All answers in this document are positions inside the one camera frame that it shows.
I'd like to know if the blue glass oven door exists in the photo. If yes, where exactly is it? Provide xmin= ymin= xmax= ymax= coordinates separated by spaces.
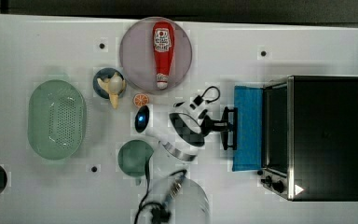
xmin=232 ymin=86 xmax=263 ymax=172

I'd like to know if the black toaster oven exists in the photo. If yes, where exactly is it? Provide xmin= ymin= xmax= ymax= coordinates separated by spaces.
xmin=260 ymin=76 xmax=358 ymax=202

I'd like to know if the grey round plate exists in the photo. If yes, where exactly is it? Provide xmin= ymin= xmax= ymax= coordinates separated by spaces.
xmin=119 ymin=17 xmax=192 ymax=91

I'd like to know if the red ketchup bottle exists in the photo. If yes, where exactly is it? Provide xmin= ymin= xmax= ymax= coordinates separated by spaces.
xmin=152 ymin=21 xmax=175 ymax=90

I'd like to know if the green mug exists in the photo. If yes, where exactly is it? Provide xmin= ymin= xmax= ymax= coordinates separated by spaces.
xmin=117 ymin=140 xmax=153 ymax=185

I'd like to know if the toy orange half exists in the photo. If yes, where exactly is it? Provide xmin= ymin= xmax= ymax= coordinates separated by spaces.
xmin=132 ymin=93 xmax=150 ymax=108

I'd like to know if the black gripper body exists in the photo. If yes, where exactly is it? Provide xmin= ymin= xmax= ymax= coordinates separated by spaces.
xmin=201 ymin=108 xmax=230 ymax=136

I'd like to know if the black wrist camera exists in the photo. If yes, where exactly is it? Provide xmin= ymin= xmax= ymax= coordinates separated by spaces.
xmin=193 ymin=96 xmax=203 ymax=105

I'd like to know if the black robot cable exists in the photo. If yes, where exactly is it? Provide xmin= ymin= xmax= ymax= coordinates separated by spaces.
xmin=132 ymin=85 xmax=222 ymax=224

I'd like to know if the green perforated colander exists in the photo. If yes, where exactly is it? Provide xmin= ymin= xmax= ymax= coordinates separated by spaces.
xmin=27 ymin=79 xmax=87 ymax=160

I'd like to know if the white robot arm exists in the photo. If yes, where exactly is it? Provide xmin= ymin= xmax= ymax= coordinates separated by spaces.
xmin=134 ymin=94 xmax=238 ymax=224

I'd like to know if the small blue bowl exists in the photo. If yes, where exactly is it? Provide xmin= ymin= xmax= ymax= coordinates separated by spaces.
xmin=92 ymin=67 xmax=127 ymax=99

